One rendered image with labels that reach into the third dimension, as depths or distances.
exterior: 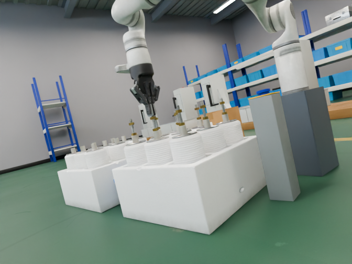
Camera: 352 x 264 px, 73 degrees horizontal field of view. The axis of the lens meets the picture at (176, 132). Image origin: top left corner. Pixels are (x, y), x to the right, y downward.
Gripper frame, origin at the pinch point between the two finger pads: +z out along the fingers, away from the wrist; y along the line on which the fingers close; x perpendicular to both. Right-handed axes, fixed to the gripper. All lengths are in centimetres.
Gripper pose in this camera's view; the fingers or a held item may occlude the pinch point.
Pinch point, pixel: (151, 110)
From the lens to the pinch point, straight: 78.1
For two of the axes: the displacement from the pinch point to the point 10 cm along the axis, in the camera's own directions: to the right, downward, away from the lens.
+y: 5.3, -1.7, 8.3
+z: 2.3, 9.7, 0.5
